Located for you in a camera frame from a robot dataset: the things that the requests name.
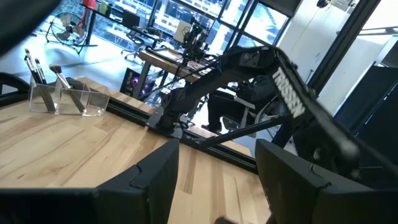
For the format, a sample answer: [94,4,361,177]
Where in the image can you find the computer tower purple lights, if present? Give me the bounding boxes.
[119,67,156,98]

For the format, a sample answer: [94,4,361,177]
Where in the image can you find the black white-ferrule makeup brush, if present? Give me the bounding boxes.
[34,58,56,112]

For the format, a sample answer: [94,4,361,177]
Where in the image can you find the thin silver-ferrule makeup brush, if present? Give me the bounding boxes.
[24,55,50,112]

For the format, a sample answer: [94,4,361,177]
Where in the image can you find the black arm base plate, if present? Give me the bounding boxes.
[145,107,187,139]

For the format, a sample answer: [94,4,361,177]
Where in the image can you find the wooden work table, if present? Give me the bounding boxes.
[138,49,218,84]

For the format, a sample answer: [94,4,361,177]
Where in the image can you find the clear acrylic brush organizer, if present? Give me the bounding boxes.
[27,76,111,117]

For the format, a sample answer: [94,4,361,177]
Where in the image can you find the thin black makeup brush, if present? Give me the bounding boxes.
[49,64,78,113]

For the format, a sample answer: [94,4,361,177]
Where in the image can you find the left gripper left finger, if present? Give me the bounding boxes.
[95,138,180,224]

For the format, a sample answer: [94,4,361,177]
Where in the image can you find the grey office chair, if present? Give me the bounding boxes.
[222,96,280,138]

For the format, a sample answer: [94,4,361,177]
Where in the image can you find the black partition panel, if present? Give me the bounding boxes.
[334,63,398,156]

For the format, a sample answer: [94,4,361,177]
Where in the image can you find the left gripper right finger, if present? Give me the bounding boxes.
[254,139,371,224]

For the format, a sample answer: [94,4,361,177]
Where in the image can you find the person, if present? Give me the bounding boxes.
[201,74,285,134]

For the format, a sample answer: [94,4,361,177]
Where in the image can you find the black office chair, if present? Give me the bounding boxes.
[121,29,147,63]

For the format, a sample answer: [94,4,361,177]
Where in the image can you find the black floor fan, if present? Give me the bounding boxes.
[45,11,99,56]

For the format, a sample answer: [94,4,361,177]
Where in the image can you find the fluffy silver-ferrule makeup brush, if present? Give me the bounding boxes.
[54,64,85,113]

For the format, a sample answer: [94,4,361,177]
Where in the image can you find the short thin black brush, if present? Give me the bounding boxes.
[24,48,43,94]

